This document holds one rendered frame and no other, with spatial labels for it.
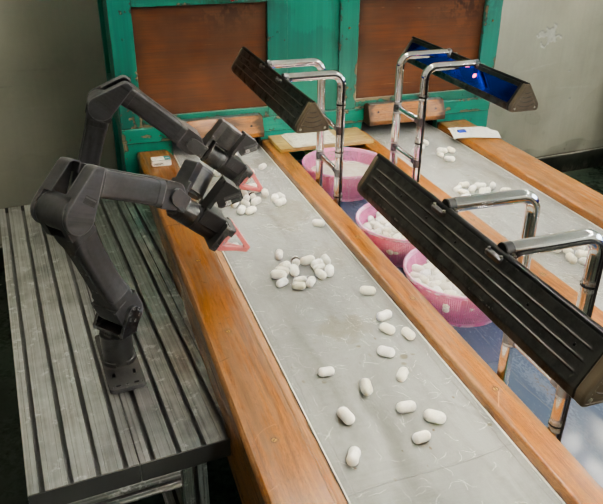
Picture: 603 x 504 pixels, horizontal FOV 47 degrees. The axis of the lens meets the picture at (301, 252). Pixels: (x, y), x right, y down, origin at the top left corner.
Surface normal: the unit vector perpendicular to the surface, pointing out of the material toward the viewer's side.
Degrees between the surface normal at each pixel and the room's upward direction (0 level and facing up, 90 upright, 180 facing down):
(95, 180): 90
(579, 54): 90
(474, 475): 0
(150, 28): 90
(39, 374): 0
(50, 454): 0
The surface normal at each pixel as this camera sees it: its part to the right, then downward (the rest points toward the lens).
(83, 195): 0.85, 0.26
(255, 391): 0.00, -0.88
